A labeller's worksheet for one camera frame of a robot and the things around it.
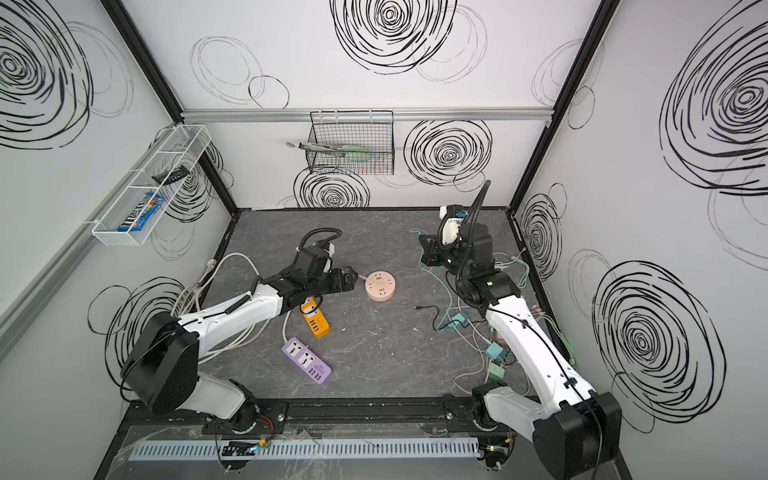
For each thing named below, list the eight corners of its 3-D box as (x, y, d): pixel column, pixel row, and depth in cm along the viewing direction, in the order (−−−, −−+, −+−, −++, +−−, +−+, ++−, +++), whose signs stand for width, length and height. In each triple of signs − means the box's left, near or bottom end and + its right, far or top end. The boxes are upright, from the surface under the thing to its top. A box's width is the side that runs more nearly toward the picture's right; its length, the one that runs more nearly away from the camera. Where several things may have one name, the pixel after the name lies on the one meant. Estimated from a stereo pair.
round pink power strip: (365, 301, 97) (364, 296, 94) (366, 275, 103) (366, 270, 100) (395, 301, 97) (395, 296, 94) (395, 275, 103) (395, 270, 100)
